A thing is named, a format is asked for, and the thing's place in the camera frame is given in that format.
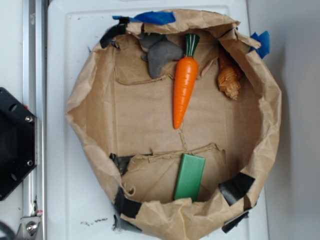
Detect green rectangular block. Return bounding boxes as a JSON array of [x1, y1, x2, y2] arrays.
[[173, 153, 206, 202]]

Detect brown paper bag bin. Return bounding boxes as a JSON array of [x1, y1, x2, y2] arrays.
[[66, 9, 282, 240]]

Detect orange plastic toy carrot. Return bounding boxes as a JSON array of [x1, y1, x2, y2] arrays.
[[173, 33, 200, 129]]

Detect grey plush toy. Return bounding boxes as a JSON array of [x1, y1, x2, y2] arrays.
[[138, 33, 184, 79]]

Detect orange spiral seashell toy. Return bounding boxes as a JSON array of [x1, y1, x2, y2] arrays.
[[217, 48, 243, 100]]

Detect blue tape strip top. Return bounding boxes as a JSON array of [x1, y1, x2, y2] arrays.
[[112, 11, 176, 25]]

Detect blue tape strip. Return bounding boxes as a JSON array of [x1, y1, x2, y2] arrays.
[[249, 30, 271, 59], [112, 11, 176, 25]]

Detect white plastic tray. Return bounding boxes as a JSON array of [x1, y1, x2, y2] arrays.
[[45, 0, 282, 240]]

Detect blue tape strip right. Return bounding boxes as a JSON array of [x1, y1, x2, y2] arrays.
[[249, 30, 271, 59]]

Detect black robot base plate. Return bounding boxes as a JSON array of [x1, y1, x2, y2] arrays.
[[0, 87, 37, 201]]

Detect aluminium frame rail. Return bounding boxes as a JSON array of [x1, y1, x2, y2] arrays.
[[22, 0, 50, 240]]

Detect metal corner bracket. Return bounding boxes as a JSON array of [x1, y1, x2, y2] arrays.
[[16, 216, 41, 240]]

